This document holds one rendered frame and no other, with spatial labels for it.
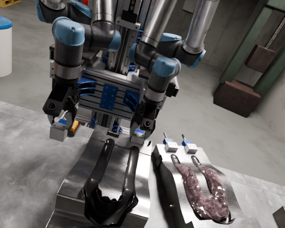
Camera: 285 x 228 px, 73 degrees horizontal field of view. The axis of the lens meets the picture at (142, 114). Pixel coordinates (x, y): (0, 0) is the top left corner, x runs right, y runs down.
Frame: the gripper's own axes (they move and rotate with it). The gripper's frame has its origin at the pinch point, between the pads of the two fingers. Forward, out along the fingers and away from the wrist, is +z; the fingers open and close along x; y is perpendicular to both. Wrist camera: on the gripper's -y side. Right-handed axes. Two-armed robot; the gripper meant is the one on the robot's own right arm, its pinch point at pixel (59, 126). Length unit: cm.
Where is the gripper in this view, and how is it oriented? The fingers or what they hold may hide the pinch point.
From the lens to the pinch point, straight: 75.4
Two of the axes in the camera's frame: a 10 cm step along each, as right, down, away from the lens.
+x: -9.5, -3.0, -0.7
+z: -2.9, 7.9, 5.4
